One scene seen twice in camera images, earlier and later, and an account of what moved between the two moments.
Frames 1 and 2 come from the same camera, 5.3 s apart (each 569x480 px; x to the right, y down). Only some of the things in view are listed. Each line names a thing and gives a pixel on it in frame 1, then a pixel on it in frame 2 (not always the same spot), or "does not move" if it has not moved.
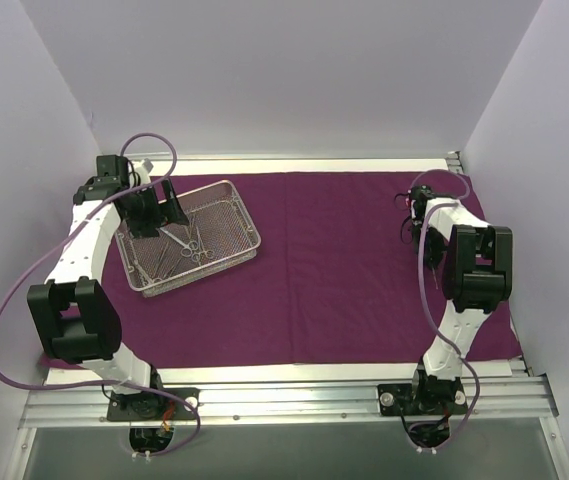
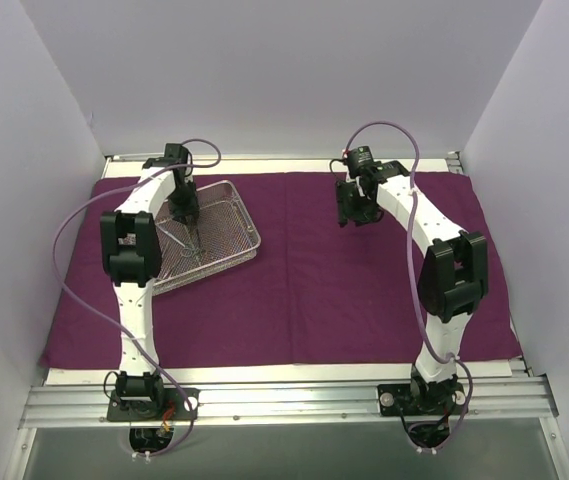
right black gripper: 433,248 → 356,215
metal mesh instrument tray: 219,234 does not move
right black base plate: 435,397 does not move
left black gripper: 149,220 → 185,211
